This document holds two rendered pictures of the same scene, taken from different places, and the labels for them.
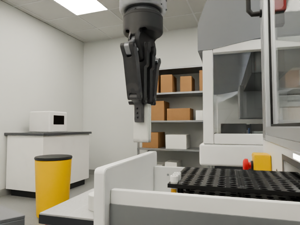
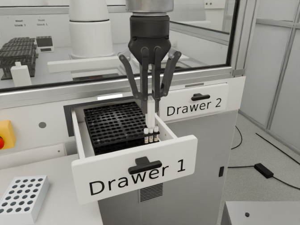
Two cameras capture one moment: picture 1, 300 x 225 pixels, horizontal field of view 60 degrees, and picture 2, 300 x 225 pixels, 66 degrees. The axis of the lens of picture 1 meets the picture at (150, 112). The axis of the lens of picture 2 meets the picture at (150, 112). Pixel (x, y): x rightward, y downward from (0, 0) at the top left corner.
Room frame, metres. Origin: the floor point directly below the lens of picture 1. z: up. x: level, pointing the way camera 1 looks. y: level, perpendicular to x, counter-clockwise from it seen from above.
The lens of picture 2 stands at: (0.77, 0.38, 1.23)
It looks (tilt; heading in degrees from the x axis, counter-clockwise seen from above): 26 degrees down; 232
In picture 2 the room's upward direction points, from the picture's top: straight up
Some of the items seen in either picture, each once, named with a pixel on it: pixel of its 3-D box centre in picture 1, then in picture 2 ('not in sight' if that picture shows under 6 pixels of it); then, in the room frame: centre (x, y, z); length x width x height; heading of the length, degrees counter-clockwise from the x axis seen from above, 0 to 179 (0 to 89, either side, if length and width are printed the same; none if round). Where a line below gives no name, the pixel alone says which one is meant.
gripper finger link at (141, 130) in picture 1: (141, 122); (151, 112); (0.48, 0.02, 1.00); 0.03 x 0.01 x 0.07; 66
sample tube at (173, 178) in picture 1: (174, 189); (156, 134); (0.42, -0.04, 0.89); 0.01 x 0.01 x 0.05
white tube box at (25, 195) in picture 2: not in sight; (23, 198); (0.75, -0.14, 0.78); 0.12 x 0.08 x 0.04; 58
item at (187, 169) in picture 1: (182, 175); (127, 137); (0.50, -0.06, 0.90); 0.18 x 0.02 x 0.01; 163
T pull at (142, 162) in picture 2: not in sight; (143, 164); (0.53, 0.06, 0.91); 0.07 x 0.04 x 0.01; 163
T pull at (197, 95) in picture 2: not in sight; (198, 96); (0.15, -0.12, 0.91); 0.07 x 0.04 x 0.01; 163
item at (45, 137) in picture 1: (52, 150); not in sight; (4.16, 1.56, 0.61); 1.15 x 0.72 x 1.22; 159
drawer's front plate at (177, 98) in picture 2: not in sight; (194, 102); (0.14, -0.15, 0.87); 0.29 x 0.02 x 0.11; 163
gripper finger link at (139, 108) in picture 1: (137, 107); (159, 100); (0.46, 0.02, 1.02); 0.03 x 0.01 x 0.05; 156
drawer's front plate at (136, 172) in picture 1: (133, 185); (139, 168); (0.52, 0.03, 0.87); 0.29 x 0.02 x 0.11; 163
